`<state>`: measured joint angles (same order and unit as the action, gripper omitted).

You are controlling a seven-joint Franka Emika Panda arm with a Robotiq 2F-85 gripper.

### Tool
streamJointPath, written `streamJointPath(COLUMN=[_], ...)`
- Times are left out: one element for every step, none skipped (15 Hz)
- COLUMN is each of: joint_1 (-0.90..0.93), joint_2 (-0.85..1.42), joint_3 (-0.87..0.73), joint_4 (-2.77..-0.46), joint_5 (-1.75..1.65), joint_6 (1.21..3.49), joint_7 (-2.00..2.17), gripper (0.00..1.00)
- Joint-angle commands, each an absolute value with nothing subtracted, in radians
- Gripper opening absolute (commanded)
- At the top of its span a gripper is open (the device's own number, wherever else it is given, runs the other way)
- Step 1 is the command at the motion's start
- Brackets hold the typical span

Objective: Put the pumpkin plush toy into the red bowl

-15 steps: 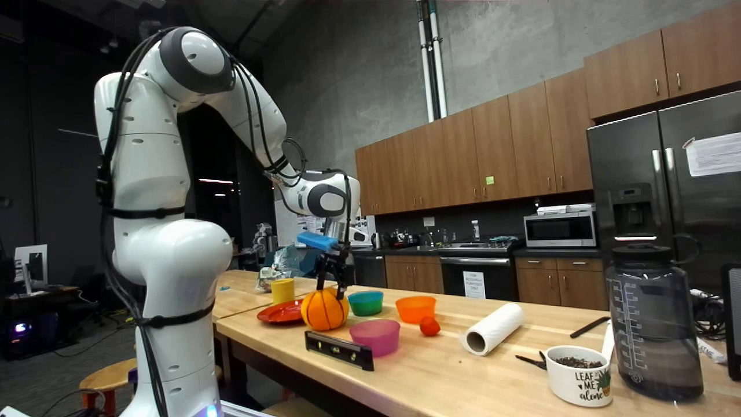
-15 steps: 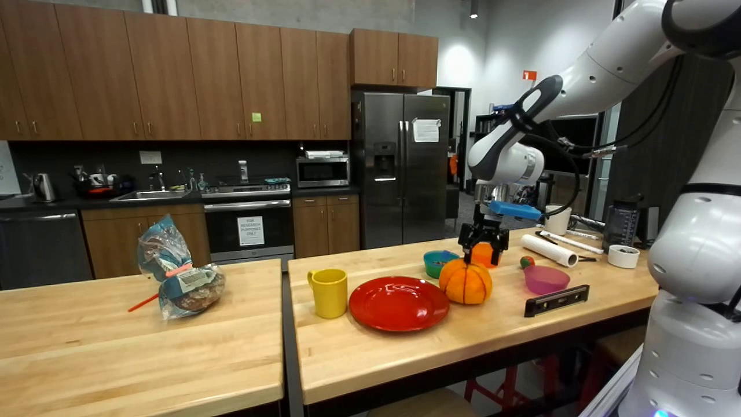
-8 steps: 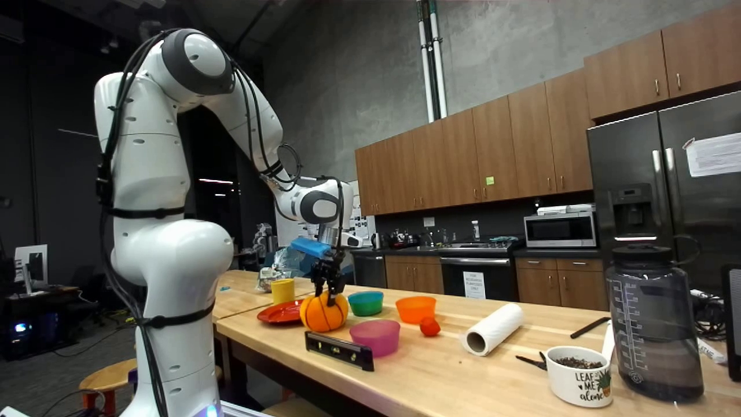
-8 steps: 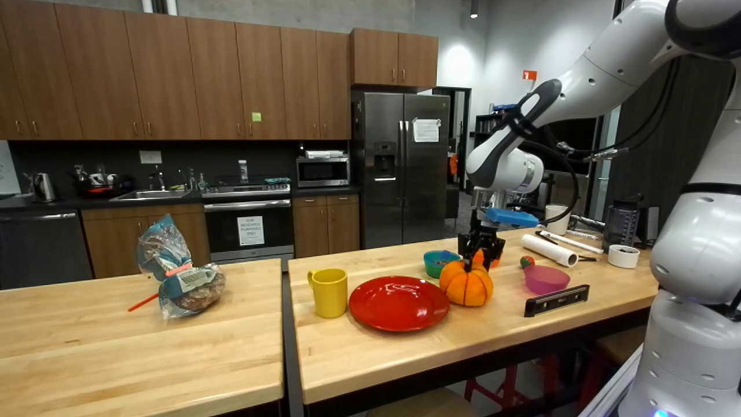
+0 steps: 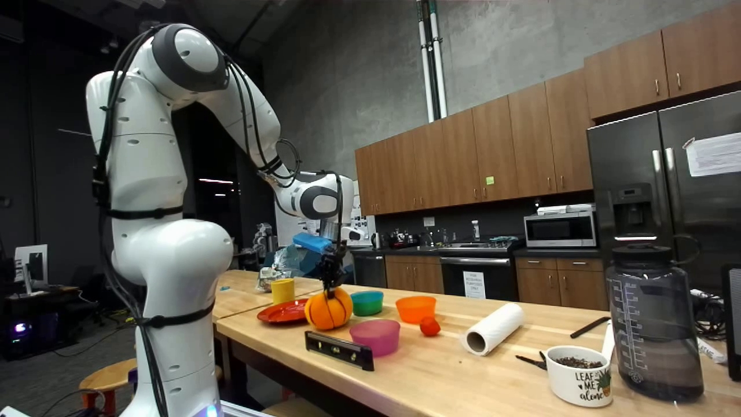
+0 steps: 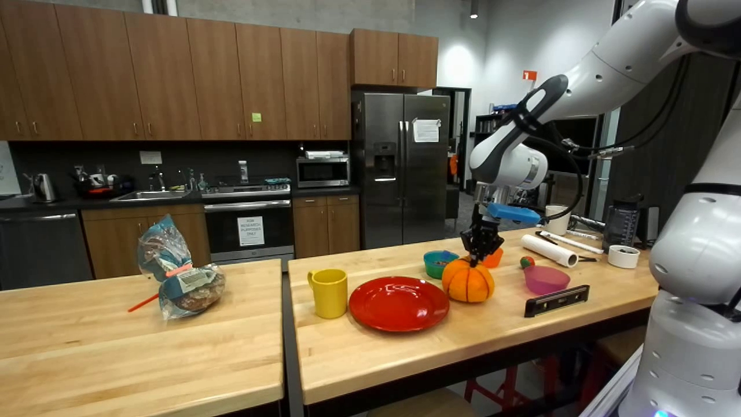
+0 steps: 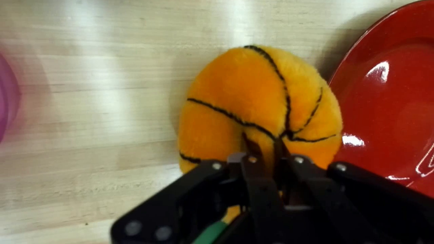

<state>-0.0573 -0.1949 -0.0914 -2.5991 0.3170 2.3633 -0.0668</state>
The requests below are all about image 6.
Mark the black mesh container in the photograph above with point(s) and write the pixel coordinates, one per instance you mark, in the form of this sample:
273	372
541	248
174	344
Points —
621	224

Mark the green sticky note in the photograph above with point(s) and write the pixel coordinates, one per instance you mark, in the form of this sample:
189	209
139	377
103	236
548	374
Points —
255	117

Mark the black ceiling spotlight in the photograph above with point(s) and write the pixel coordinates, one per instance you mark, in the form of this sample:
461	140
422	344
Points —
472	11

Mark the steel microwave oven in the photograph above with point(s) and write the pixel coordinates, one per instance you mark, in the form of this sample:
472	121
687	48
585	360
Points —
323	172

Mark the white tray on microwave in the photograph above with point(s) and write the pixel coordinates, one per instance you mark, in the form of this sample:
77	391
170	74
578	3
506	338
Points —
325	153

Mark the long white rod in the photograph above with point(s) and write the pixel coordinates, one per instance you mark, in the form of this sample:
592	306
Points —
579	245

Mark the orange pumpkin plush toy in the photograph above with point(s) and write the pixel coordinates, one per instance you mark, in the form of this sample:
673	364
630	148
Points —
468	284

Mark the wooden cabinet above refrigerator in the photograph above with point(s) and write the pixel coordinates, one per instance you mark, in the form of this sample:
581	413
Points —
394	59

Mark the dark countertop appliance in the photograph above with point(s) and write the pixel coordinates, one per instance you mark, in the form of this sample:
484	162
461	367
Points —
96	183

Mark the black built-in oven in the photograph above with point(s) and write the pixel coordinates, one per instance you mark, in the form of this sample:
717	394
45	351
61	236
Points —
249	230

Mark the narrow wooden base cabinet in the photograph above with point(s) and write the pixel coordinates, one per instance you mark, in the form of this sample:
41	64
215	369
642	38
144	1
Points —
327	224

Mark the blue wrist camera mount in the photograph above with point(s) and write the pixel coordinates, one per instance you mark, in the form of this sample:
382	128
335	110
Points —
512	214

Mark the small red green toy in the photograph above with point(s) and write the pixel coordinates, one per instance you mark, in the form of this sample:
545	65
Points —
527	263

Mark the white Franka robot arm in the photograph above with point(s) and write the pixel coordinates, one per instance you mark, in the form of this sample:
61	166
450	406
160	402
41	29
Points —
617	70

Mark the white wall outlet plate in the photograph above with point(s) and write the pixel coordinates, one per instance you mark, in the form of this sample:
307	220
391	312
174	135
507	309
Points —
152	158

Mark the white tape roll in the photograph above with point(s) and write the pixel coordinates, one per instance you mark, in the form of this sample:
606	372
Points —
624	256

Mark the small white bottle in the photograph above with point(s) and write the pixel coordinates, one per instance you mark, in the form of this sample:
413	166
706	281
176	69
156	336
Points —
243	170

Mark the long wooden wall cabinets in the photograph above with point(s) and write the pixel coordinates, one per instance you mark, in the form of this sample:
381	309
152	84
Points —
153	78

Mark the wide wooden base cabinet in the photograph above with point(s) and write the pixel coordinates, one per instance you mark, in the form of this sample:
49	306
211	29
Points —
116	234

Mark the dark dishwasher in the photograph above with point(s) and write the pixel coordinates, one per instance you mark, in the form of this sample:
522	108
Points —
43	246

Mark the red metal stool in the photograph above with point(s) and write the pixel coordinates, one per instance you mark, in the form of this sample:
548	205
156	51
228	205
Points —
506	385

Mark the small teal bowl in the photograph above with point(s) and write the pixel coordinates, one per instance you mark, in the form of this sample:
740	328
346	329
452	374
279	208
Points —
437	260

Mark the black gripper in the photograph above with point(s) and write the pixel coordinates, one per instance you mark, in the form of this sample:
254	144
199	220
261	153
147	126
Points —
482	232

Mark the black bar with label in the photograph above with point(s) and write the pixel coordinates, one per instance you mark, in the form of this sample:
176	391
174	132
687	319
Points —
557	300

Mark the clear plastic bag with food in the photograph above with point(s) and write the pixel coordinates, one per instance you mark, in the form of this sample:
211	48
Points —
174	270

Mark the white paper roll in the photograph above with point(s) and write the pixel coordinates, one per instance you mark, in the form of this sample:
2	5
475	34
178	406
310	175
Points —
549	252

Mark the stainless steel refrigerator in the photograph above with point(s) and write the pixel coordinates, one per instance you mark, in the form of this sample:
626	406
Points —
401	166

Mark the red plate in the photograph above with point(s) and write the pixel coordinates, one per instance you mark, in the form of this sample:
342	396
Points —
400	304

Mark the white cup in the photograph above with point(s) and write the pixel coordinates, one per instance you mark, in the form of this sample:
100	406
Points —
558	218

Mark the white paper on oven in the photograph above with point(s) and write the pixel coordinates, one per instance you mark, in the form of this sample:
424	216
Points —
251	230

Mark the thin orange stick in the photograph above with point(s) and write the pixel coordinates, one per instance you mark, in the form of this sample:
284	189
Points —
143	303

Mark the white board panel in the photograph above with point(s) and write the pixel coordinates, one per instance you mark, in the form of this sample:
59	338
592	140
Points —
5	170

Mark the steel kitchen sink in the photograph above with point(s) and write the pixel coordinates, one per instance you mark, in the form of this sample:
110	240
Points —
152	195

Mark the steel sink faucet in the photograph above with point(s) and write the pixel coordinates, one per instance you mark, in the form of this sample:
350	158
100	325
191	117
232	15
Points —
160	180

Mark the steel kettle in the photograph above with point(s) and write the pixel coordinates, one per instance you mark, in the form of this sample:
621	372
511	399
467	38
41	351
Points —
45	186

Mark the red exit sign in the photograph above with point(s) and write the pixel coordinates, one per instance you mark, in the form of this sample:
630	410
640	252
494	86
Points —
528	74

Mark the yellow mug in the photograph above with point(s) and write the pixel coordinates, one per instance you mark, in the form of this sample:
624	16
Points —
330	293

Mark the small pink bowl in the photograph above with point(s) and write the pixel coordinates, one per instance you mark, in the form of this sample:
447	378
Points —
545	278

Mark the white paper on refrigerator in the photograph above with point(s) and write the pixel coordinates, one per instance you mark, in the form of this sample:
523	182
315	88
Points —
424	130

